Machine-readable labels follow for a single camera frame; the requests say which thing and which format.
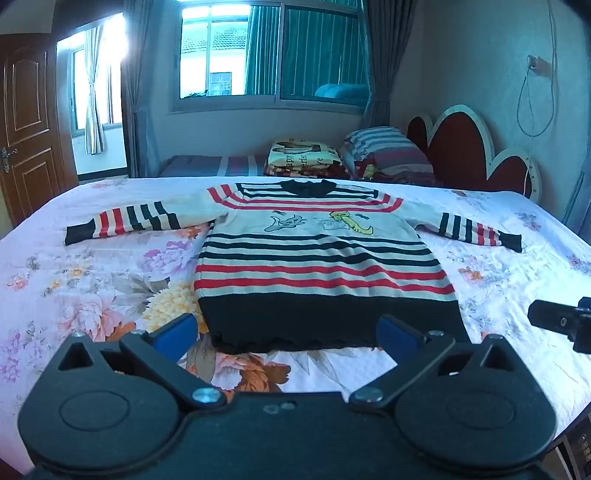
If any striped pillow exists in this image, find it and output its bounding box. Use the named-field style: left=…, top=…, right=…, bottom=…
left=344, top=126, right=435, bottom=178

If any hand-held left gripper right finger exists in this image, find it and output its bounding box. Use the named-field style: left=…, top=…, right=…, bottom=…
left=349, top=314, right=523, bottom=410

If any striped knit sweater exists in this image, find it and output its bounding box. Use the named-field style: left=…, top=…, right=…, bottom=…
left=65, top=179, right=524, bottom=355

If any red petal-shaped headboard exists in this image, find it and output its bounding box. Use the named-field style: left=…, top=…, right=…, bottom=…
left=406, top=104, right=542, bottom=201

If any large sliding window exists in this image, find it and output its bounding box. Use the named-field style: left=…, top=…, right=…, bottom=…
left=167, top=0, right=375, bottom=115

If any brown wooden door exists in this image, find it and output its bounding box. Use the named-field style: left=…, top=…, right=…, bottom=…
left=0, top=34, right=79, bottom=227

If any grey striped mattress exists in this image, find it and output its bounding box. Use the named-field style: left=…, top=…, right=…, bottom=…
left=159, top=154, right=271, bottom=178

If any dark bedside box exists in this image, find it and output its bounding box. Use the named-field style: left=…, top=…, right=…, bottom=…
left=551, top=422, right=591, bottom=480

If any floral bed sheet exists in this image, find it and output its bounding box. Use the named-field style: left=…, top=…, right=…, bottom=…
left=0, top=175, right=591, bottom=476

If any white sheer curtain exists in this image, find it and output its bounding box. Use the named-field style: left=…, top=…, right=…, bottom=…
left=83, top=25, right=109, bottom=155

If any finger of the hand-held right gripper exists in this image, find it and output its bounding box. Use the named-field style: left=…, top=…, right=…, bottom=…
left=527, top=298, right=591, bottom=355

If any teal cushion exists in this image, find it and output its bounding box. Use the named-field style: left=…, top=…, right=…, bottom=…
left=314, top=83, right=371, bottom=100

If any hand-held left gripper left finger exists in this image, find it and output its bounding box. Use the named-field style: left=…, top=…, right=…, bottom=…
left=58, top=314, right=227, bottom=414

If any folded printed blanket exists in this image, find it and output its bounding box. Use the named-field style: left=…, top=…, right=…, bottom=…
left=263, top=137, right=350, bottom=180

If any white charging cable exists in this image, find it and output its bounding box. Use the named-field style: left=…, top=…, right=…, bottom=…
left=516, top=0, right=557, bottom=185

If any small side-room window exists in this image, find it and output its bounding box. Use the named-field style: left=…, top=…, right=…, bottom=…
left=69, top=28, right=125, bottom=137

